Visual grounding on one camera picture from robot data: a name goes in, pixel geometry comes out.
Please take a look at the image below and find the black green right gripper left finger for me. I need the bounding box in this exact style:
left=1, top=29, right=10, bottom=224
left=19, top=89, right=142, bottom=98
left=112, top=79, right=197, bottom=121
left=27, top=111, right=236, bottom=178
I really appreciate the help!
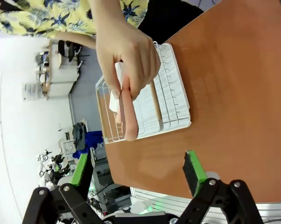
left=22, top=153, right=103, bottom=224

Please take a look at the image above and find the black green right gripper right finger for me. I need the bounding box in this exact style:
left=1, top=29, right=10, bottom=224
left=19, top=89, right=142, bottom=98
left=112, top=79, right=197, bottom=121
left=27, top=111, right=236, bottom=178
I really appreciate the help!
left=175, top=150, right=265, bottom=224

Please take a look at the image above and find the person's forearm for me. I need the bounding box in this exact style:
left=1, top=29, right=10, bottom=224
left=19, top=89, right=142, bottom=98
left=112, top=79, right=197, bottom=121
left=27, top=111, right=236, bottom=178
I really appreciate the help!
left=88, top=0, right=131, bottom=39

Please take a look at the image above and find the person's hand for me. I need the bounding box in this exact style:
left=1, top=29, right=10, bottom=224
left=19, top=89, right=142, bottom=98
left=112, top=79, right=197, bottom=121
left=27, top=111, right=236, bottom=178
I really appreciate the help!
left=95, top=22, right=161, bottom=101

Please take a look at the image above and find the blue cloth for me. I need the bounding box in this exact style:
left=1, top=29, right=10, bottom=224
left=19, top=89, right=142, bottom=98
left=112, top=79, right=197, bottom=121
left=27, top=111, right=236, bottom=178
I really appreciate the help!
left=72, top=130, right=104, bottom=159

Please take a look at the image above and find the grey jacket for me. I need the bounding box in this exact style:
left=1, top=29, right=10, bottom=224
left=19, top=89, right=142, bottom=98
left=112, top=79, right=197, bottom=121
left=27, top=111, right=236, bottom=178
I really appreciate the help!
left=72, top=122, right=87, bottom=150

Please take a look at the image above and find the white dish rack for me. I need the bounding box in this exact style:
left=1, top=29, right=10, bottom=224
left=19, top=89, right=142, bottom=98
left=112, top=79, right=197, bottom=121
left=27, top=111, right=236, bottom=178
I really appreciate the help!
left=95, top=41, right=192, bottom=144

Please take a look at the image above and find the white desk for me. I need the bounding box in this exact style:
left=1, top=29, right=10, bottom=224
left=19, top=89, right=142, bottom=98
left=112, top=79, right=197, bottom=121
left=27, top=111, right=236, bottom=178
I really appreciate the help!
left=22, top=42, right=81, bottom=100

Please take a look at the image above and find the black office chair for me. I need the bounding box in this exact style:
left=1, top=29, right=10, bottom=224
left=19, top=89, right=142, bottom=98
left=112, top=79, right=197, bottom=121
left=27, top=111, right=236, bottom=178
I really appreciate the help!
left=58, top=40, right=82, bottom=63

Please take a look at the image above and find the yellow floral shirt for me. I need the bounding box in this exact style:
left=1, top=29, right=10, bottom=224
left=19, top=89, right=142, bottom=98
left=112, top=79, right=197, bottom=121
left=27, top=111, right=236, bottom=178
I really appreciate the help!
left=0, top=0, right=148, bottom=38

